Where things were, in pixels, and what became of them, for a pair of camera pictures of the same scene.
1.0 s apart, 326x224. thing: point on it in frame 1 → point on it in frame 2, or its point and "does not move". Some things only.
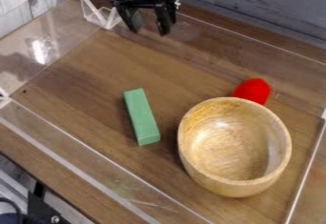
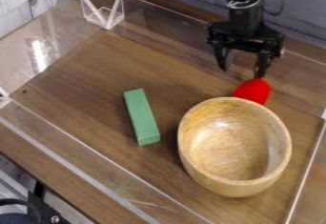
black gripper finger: x=165 y=17 → x=262 y=62
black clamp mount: x=40 y=213 does not move
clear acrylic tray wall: x=188 y=125 does not move
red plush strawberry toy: x=253 y=89 does not move
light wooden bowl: x=233 y=145 does not move
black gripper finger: x=132 y=17 → x=221 y=55
